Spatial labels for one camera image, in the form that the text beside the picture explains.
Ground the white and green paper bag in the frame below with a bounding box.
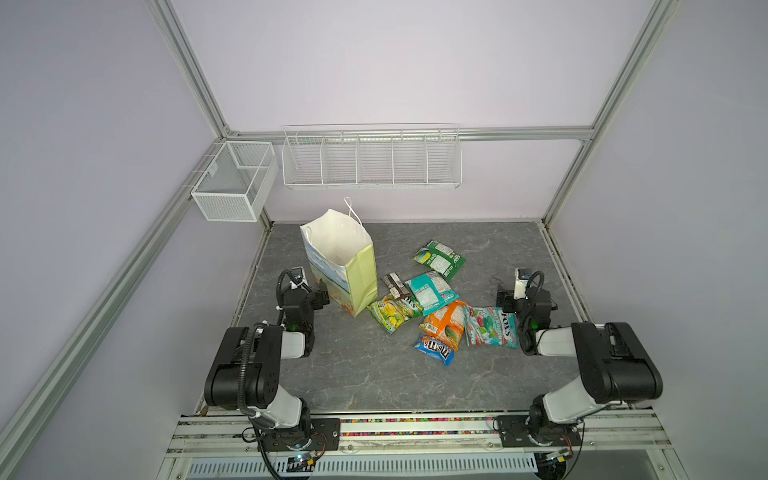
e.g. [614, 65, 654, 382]
[300, 197, 378, 317]

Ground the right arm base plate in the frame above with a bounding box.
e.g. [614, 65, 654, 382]
[493, 414, 582, 448]

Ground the blue M&M's packet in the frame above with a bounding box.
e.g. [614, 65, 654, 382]
[414, 334, 455, 367]

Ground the yellow-green Fox's candy packet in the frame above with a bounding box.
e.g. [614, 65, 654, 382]
[367, 295, 423, 334]

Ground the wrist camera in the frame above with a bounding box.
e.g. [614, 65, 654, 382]
[290, 267, 307, 288]
[513, 268, 533, 300]

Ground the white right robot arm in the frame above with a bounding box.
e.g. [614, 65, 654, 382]
[494, 269, 663, 447]

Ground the orange Fox's candy packet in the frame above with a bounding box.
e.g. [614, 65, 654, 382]
[419, 300, 469, 350]

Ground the pink-teal Fox's candy packet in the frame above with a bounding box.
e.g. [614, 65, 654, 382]
[465, 307, 518, 348]

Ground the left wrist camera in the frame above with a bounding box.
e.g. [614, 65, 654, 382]
[290, 267, 307, 288]

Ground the brown chocolate bar wrapper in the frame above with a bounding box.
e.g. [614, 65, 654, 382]
[383, 272, 412, 300]

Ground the small white mesh basket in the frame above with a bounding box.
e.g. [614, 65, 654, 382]
[192, 141, 279, 223]

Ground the long white wire shelf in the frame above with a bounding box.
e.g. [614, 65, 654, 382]
[282, 123, 463, 189]

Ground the teal Fox's candy packet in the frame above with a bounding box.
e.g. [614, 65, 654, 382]
[405, 271, 460, 315]

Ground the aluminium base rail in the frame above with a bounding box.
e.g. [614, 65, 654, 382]
[166, 409, 673, 458]

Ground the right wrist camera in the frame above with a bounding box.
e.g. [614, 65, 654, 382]
[513, 268, 533, 300]

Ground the green Fox's candy packet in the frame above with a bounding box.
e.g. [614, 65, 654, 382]
[413, 240, 466, 281]

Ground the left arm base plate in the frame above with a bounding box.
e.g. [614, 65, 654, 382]
[262, 417, 341, 452]

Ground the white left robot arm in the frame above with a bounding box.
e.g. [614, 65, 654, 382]
[203, 267, 330, 446]

